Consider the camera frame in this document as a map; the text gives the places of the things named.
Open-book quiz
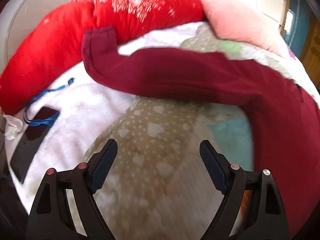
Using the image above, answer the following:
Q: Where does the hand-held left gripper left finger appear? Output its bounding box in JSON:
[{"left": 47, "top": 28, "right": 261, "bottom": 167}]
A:
[{"left": 26, "top": 139, "right": 118, "bottom": 240}]

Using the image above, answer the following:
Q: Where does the black phone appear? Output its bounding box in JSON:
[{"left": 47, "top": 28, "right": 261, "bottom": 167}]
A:
[{"left": 10, "top": 106, "right": 60, "bottom": 183}]

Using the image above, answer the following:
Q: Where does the pink ribbed pillow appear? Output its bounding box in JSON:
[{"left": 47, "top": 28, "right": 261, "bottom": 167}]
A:
[{"left": 197, "top": 0, "right": 288, "bottom": 58}]

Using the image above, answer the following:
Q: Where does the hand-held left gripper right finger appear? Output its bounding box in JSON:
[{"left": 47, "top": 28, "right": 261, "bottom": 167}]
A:
[{"left": 199, "top": 140, "right": 290, "bottom": 240}]

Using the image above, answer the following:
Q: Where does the crumpled white tissue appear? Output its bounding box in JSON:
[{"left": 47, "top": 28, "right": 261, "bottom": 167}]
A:
[{"left": 2, "top": 114, "right": 25, "bottom": 140}]

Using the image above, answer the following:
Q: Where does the heart-print patchwork bedspread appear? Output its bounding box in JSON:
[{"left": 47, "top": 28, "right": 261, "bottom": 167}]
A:
[{"left": 70, "top": 25, "right": 320, "bottom": 240}]

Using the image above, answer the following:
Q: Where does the red floral quilt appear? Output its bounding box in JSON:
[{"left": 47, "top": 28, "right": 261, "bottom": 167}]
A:
[{"left": 0, "top": 0, "right": 208, "bottom": 115}]

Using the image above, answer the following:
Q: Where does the maroon sweatshirt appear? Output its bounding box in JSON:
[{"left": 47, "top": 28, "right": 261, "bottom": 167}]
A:
[{"left": 81, "top": 26, "right": 320, "bottom": 239}]

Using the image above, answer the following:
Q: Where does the blue lanyard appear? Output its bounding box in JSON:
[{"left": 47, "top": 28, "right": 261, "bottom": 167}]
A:
[{"left": 24, "top": 77, "right": 75, "bottom": 127}]

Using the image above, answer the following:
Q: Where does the white fluffy blanket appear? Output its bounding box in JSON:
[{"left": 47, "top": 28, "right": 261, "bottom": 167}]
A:
[{"left": 5, "top": 21, "right": 210, "bottom": 213}]

